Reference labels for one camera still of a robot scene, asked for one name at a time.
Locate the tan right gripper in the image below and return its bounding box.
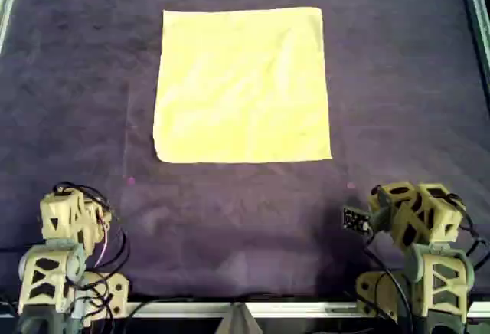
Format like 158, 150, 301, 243
369, 182, 424, 253

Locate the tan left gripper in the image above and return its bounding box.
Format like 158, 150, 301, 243
78, 200, 113, 253

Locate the yellow microfibre cloth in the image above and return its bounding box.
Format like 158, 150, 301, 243
152, 6, 333, 165

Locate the purple felt table cover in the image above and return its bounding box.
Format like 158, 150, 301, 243
0, 0, 490, 304

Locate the thin pink wire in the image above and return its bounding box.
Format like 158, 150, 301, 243
94, 214, 110, 268

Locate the black camera circuit board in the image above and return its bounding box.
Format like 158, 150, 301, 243
341, 205, 374, 238

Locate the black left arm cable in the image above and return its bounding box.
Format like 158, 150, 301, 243
53, 182, 131, 323

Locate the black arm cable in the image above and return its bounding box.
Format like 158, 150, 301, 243
53, 182, 131, 323
443, 192, 490, 273

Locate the tan left arm base plate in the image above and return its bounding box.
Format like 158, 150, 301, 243
82, 270, 130, 319

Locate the tan right arm base plate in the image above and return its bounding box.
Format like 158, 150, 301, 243
355, 270, 403, 322

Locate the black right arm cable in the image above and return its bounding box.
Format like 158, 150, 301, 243
443, 192, 490, 273

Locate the grey triangular camera stand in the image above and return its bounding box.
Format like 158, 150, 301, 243
216, 302, 265, 334

